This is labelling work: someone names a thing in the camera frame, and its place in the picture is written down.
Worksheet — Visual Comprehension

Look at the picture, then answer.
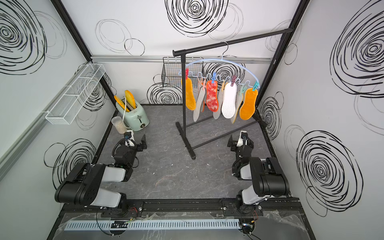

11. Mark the orange fuzzy insole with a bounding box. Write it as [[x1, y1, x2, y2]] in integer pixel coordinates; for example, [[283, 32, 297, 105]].
[[240, 89, 258, 120], [186, 78, 196, 111]]

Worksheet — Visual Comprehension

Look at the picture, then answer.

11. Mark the grey felt yellow-edged insole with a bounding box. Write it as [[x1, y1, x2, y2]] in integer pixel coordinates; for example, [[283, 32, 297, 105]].
[[193, 87, 206, 122]]

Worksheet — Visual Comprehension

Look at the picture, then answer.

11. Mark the black garment rack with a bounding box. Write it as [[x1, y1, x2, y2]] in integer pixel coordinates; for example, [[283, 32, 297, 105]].
[[173, 28, 295, 160]]

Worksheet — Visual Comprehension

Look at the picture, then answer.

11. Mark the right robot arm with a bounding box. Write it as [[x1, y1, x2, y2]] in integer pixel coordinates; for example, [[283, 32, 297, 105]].
[[227, 131, 290, 207]]

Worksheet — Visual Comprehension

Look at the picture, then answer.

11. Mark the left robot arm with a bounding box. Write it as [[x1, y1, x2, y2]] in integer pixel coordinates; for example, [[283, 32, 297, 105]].
[[55, 130, 148, 208]]

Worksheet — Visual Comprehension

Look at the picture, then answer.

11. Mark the mint green toaster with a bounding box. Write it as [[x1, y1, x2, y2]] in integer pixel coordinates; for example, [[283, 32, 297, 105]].
[[116, 103, 150, 132]]

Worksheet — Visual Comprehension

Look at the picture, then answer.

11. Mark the translucent plastic cup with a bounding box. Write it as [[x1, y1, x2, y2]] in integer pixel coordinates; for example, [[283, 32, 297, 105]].
[[111, 116, 127, 134]]

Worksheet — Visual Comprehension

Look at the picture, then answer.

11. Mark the yellow toast slice leaning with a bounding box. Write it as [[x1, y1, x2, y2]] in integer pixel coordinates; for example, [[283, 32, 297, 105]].
[[114, 96, 130, 112]]

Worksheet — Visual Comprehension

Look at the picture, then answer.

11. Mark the white knitted insole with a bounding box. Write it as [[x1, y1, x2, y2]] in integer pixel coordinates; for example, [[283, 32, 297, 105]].
[[222, 83, 237, 119]]

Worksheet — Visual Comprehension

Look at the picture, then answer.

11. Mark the grey black-backed insole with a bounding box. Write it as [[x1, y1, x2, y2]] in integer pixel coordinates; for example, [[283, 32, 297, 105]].
[[213, 86, 224, 120]]

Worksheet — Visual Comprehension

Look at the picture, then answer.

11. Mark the grey orange-edged insole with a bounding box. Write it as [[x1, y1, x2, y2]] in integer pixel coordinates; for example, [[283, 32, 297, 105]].
[[231, 91, 243, 124]]

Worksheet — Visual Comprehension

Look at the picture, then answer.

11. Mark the red white patterned insole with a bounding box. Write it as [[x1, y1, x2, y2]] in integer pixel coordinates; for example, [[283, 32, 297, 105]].
[[206, 81, 219, 112]]

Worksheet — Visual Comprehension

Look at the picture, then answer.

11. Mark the mint green clothespin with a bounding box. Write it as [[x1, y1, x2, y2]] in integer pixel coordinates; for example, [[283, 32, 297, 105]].
[[240, 85, 248, 95]]

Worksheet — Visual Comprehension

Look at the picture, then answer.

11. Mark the teal clothespin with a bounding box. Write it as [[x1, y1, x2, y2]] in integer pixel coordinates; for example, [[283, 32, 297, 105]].
[[253, 82, 260, 91]]

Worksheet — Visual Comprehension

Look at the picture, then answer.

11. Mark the purple clothespin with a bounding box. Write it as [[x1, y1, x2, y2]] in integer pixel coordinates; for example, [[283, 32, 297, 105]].
[[231, 76, 237, 87]]

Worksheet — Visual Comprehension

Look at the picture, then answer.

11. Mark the blue clothespin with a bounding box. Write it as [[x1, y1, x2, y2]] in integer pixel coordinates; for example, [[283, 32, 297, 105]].
[[211, 73, 217, 86]]

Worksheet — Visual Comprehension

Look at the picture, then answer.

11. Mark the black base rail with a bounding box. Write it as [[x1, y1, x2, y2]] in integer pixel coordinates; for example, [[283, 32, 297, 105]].
[[59, 198, 304, 218]]

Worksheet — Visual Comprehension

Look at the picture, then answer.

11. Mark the black wire wall basket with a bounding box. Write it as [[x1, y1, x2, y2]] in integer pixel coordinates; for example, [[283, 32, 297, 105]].
[[161, 57, 205, 88]]

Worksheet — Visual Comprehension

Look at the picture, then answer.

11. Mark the white slotted cable duct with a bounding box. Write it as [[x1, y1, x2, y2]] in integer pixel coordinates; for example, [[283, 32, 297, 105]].
[[64, 219, 241, 231]]

